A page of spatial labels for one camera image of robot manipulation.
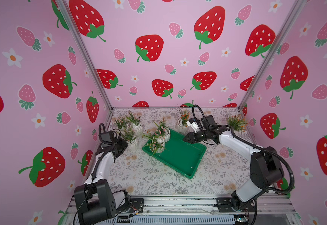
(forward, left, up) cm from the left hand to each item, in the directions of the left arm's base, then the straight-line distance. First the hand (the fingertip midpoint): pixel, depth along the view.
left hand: (127, 142), depth 88 cm
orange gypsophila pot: (+16, -36, -1) cm, 40 cm away
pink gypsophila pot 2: (-2, -19, +2) cm, 19 cm away
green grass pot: (+13, -76, +2) cm, 77 cm away
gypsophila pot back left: (+16, -3, +3) cm, 17 cm away
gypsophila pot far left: (+15, +7, +4) cm, 17 cm away
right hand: (-1, -36, +4) cm, 36 cm away
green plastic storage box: (-2, -34, -12) cm, 36 cm away
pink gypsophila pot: (+5, -23, +6) cm, 24 cm away
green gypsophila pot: (+5, 0, 0) cm, 5 cm away
